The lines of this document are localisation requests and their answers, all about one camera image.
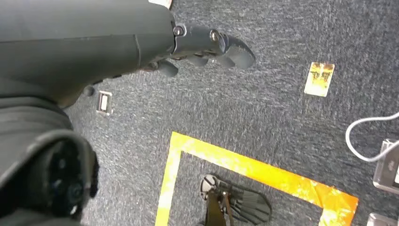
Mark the yellow card with black print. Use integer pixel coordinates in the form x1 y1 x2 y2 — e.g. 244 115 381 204
303 62 335 97

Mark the silver floor socket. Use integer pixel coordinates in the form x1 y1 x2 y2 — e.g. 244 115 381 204
96 90 113 117

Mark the white panel edge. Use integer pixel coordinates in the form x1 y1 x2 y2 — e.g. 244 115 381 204
148 0 174 9

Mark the ribbed grey left arm sleeve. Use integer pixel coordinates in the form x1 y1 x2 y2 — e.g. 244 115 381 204
0 96 100 226

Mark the yellow floor tape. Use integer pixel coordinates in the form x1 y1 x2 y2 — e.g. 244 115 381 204
155 131 359 226

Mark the black robot foot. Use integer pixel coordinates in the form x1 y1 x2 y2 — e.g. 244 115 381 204
199 174 272 226

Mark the floor socket with white plug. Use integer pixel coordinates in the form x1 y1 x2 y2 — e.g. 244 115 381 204
373 138 399 196

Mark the white power cable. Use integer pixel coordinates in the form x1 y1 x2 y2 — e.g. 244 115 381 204
345 112 399 163

